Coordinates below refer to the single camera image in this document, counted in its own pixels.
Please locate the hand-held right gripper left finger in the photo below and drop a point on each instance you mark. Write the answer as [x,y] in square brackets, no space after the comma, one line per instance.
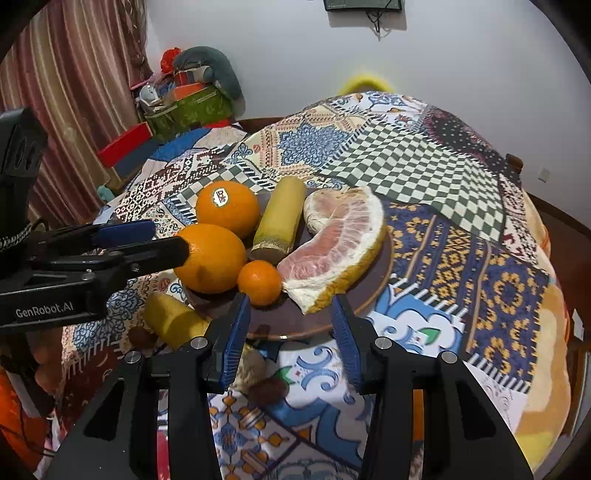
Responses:
[233,341]

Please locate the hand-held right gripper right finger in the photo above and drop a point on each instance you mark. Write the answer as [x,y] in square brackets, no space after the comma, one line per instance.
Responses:
[346,341]

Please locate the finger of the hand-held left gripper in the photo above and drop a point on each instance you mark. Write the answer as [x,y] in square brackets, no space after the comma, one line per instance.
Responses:
[124,232]
[157,256]

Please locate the dark brown round plate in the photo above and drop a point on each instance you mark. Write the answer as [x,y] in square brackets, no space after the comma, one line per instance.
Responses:
[295,323]

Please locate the plain large orange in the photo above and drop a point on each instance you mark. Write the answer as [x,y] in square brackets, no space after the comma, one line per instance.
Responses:
[214,265]

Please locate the yellow sugarcane piece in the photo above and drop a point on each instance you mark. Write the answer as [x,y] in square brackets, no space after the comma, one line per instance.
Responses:
[279,217]
[175,321]

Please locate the small tangerine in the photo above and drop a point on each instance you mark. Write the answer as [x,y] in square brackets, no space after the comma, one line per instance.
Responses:
[259,284]

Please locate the orange with white sticker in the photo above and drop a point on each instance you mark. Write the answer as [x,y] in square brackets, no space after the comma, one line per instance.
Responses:
[231,217]

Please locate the pomelo piece with yellow rind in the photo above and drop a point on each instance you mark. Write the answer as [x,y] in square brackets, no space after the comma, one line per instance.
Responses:
[332,258]

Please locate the peeled pink pomelo segment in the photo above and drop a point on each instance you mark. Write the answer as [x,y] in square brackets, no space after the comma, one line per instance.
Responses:
[332,203]

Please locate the pale beige peel piece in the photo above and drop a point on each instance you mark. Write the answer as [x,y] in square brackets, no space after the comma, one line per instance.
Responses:
[251,367]

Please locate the teal container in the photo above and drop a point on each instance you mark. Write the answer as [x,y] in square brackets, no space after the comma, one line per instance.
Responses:
[105,192]

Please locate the small brown lump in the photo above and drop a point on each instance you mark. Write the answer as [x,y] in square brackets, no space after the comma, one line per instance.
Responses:
[266,392]
[142,337]

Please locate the red box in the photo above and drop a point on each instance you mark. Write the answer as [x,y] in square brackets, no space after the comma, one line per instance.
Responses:
[122,145]

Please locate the orange cloth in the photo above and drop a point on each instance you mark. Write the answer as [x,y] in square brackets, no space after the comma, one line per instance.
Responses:
[18,415]

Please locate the small white fan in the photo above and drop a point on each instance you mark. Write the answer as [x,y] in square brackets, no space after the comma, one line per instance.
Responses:
[148,97]

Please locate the green storage basket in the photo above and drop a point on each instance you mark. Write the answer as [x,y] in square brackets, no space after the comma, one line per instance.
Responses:
[194,113]

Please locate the orange box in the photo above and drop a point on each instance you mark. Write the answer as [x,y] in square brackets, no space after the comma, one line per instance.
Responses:
[187,91]

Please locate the colourful patchwork blanket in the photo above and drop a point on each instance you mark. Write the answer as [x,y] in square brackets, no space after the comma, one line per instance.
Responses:
[438,194]

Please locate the striped brown curtain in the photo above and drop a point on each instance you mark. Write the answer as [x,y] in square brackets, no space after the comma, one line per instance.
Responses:
[60,69]

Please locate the red plastic bag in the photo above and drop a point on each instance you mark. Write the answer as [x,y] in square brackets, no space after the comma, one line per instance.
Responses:
[170,60]

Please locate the brown patterned sheer curtain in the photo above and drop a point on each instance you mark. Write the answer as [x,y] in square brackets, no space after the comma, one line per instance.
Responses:
[141,50]

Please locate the white paper scrap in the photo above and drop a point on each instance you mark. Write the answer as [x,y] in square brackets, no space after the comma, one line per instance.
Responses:
[577,323]

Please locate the white wall socket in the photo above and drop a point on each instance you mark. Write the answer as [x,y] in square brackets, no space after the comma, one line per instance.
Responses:
[545,174]

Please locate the small black wall monitor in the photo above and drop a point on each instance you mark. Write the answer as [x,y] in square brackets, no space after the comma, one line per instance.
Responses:
[362,3]

